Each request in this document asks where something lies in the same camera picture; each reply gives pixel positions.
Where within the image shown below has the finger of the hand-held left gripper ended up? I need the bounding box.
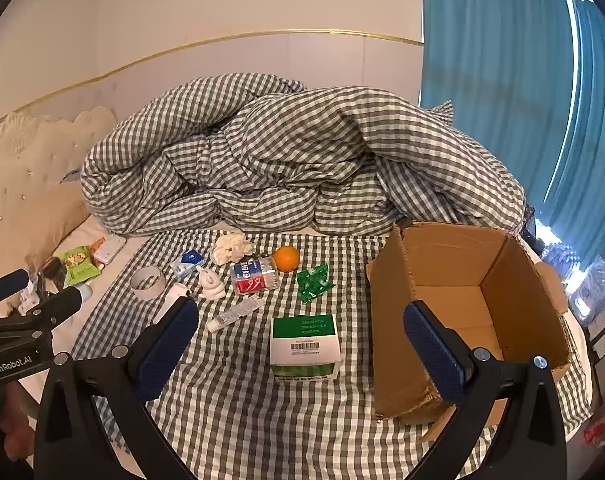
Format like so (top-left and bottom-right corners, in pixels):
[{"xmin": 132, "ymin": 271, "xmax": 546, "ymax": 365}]
[
  {"xmin": 0, "ymin": 285, "xmax": 83, "ymax": 346},
  {"xmin": 0, "ymin": 268, "xmax": 30, "ymax": 311}
]

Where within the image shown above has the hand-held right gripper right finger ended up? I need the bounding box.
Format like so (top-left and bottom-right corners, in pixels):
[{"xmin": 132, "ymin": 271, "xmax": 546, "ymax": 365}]
[{"xmin": 403, "ymin": 300, "xmax": 568, "ymax": 480}]

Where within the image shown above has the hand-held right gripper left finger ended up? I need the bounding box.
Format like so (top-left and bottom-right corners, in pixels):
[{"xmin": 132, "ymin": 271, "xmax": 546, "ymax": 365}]
[{"xmin": 32, "ymin": 296, "xmax": 200, "ymax": 480}]

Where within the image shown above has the brown cardboard box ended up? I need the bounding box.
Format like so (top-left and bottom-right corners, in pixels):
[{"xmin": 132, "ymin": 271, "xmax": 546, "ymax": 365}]
[{"xmin": 366, "ymin": 221, "xmax": 574, "ymax": 443}]

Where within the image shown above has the blue tissue pack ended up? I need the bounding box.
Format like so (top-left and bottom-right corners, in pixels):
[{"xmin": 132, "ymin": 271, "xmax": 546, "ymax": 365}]
[{"xmin": 171, "ymin": 250, "xmax": 206, "ymax": 281}]

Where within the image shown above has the clear plastic bottle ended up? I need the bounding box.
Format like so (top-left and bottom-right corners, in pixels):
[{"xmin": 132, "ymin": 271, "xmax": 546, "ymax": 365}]
[{"xmin": 230, "ymin": 256, "xmax": 282, "ymax": 296}]

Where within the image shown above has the green and white box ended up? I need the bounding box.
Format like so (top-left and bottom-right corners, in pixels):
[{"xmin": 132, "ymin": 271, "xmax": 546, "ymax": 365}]
[{"xmin": 269, "ymin": 315, "xmax": 343, "ymax": 385}]

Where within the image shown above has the person's left hand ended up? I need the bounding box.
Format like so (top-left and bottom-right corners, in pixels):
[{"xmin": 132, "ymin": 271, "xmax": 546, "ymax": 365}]
[{"xmin": 0, "ymin": 382, "xmax": 36, "ymax": 466}]

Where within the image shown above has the dark object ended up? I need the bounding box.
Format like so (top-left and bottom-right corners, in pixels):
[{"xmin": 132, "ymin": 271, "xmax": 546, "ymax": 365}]
[{"xmin": 37, "ymin": 256, "xmax": 68, "ymax": 292}]

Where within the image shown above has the green snack packet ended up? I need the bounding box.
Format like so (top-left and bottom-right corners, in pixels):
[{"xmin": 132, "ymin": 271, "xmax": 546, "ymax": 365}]
[{"xmin": 62, "ymin": 246, "xmax": 102, "ymax": 287}]

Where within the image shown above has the white tape roll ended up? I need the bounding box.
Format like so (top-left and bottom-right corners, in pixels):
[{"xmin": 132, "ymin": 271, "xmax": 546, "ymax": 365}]
[{"xmin": 131, "ymin": 266, "xmax": 165, "ymax": 300}]

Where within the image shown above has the white tube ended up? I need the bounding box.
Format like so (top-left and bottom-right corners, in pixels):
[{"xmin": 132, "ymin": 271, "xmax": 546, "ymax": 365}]
[{"xmin": 206, "ymin": 296, "xmax": 264, "ymax": 332}]

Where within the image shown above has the white figurine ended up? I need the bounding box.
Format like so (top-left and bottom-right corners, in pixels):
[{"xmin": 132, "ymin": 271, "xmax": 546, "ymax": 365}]
[{"xmin": 196, "ymin": 266, "xmax": 226, "ymax": 302}]

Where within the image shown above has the grey checked bed sheet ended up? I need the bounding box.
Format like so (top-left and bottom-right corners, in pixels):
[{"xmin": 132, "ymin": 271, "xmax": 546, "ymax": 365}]
[{"xmin": 72, "ymin": 230, "xmax": 593, "ymax": 480}]

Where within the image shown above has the cream pillow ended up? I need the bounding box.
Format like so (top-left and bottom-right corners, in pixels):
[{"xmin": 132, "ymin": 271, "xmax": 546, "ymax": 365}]
[{"xmin": 0, "ymin": 106, "xmax": 118, "ymax": 281}]

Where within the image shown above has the crumpled white tissue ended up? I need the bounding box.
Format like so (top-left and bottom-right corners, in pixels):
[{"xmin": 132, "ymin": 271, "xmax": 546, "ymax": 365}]
[{"xmin": 211, "ymin": 233, "xmax": 254, "ymax": 266}]

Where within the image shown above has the green foil packet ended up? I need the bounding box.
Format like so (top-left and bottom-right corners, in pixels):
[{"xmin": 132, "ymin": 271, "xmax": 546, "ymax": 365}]
[{"xmin": 296, "ymin": 263, "xmax": 334, "ymax": 304}]

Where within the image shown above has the orange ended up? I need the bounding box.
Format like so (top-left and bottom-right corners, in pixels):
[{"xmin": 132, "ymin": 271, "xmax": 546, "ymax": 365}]
[{"xmin": 273, "ymin": 245, "xmax": 302, "ymax": 273}]

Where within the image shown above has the pack of water bottles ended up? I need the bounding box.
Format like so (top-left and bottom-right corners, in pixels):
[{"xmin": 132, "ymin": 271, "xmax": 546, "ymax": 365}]
[{"xmin": 539, "ymin": 240, "xmax": 605, "ymax": 321}]

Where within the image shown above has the red packet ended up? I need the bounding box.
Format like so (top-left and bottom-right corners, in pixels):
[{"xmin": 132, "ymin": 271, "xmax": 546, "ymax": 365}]
[{"xmin": 579, "ymin": 405, "xmax": 605, "ymax": 446}]

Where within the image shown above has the grey checked duvet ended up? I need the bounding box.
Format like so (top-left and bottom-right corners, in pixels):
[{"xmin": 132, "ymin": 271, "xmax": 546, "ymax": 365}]
[{"xmin": 80, "ymin": 74, "xmax": 528, "ymax": 238}]

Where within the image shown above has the blue curtain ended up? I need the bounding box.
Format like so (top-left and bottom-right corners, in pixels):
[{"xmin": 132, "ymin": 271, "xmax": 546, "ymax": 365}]
[
  {"xmin": 418, "ymin": 0, "xmax": 583, "ymax": 241},
  {"xmin": 542, "ymin": 0, "xmax": 605, "ymax": 266}
]

